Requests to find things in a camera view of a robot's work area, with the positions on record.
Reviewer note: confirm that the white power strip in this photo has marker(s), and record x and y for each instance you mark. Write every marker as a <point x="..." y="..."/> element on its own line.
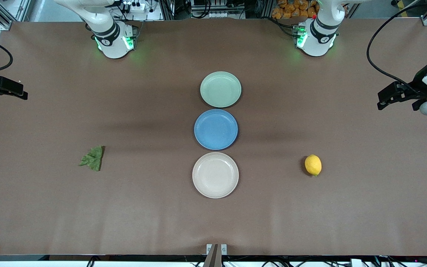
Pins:
<point x="136" y="7"/>

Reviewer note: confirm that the yellow lemon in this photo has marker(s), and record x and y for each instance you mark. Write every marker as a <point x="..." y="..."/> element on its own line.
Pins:
<point x="313" y="165"/>

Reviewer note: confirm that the beige round plate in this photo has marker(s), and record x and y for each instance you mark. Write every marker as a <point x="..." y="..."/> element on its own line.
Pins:
<point x="215" y="175"/>

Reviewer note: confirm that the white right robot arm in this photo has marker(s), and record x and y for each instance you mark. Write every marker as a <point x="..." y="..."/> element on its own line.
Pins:
<point x="113" y="42"/>

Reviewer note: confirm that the pale green round plate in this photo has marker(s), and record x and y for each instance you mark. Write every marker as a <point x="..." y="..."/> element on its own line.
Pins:
<point x="221" y="89"/>

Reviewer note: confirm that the metal camera post bracket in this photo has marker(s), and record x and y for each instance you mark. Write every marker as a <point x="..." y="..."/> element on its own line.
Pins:
<point x="216" y="254"/>

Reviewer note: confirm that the orange snack bag pile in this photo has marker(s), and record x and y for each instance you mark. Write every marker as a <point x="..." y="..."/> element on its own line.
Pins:
<point x="291" y="9"/>

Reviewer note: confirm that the green lettuce leaf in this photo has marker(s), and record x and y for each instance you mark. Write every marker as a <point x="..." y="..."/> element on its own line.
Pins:
<point x="94" y="159"/>

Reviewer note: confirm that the blue round plate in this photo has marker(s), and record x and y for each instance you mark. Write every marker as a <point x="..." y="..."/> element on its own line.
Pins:
<point x="216" y="129"/>

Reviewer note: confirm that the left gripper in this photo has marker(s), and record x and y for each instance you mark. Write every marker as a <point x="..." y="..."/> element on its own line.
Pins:
<point x="418" y="84"/>

